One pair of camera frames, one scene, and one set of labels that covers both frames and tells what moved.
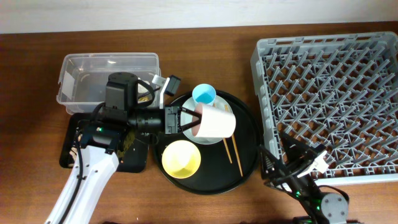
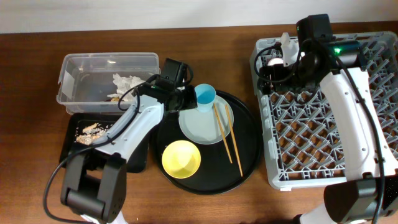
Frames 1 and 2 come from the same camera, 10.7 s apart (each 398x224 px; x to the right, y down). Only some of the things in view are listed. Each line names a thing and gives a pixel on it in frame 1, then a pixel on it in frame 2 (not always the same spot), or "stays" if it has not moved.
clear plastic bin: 83,76 stays
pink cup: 216,122 → 273,61
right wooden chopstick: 235,147 stays
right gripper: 283,172 → 274,71
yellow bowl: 181,159 stays
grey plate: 187,118 stays
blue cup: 204,93 stays
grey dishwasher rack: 338,92 stays
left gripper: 173,119 → 191,99
